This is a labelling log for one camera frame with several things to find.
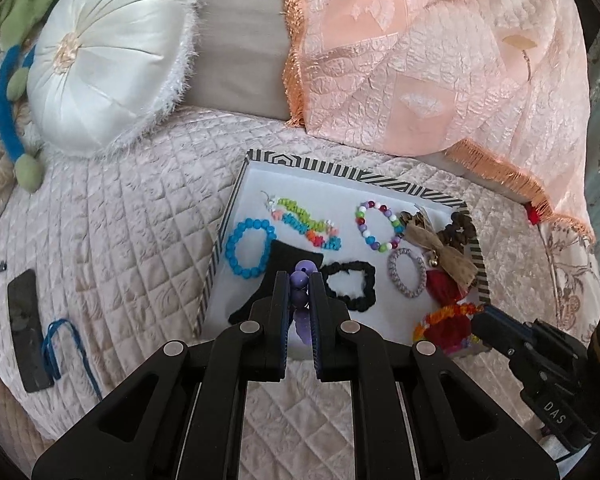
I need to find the brown scrunchie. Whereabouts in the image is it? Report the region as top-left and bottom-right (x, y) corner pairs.
(436, 211), (477, 262)

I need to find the purple bead bracelet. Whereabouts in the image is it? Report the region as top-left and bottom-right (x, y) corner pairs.
(289, 258), (315, 347)

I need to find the multicolour large bead bracelet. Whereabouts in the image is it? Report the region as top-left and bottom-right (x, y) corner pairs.
(355, 200), (407, 257)

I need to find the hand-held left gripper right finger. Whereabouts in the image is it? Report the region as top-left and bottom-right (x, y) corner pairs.
(309, 273), (572, 480)

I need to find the black phone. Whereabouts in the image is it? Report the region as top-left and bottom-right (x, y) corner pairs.
(6, 268), (57, 394)

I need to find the beige sofa backrest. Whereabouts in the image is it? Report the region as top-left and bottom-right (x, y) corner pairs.
(177, 0), (313, 122)

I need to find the black fabric headband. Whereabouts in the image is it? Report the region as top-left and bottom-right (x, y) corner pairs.
(226, 239), (327, 325)

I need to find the peach fringed blanket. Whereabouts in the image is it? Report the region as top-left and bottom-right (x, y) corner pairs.
(281, 0), (597, 241)

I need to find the orange rainbow bead bracelet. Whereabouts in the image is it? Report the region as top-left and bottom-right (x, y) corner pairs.
(412, 302), (485, 357)

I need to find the blue cord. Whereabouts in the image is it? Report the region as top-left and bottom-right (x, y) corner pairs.
(41, 317), (104, 403)

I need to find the cream quilted bedspread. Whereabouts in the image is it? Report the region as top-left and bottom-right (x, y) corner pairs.
(0, 104), (600, 480)

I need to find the beige bow with bell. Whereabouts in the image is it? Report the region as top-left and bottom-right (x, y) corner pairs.
(404, 221), (479, 292)

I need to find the black scrunchie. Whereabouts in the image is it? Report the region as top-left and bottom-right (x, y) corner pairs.
(321, 260), (377, 312)

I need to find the green bead bracelet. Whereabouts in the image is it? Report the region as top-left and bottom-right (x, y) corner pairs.
(275, 195), (332, 232)

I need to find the pink and blue link bracelet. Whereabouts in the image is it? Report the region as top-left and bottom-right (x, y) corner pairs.
(280, 212), (343, 252)

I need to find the white round satin pillow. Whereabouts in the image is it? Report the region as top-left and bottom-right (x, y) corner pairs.
(25, 0), (201, 153)

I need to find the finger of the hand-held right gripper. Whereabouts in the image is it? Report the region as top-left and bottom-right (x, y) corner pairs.
(471, 306), (536, 358)

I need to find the turquoise bead bracelet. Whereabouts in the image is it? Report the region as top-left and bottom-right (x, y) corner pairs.
(224, 217), (278, 279)

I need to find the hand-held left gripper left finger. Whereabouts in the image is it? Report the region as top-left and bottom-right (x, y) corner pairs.
(31, 270), (288, 480)

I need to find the green and blue plush toy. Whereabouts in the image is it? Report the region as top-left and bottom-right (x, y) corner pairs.
(0, 0), (79, 194)

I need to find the striped cardboard tray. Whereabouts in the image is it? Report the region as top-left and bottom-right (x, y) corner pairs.
(195, 148), (493, 361)

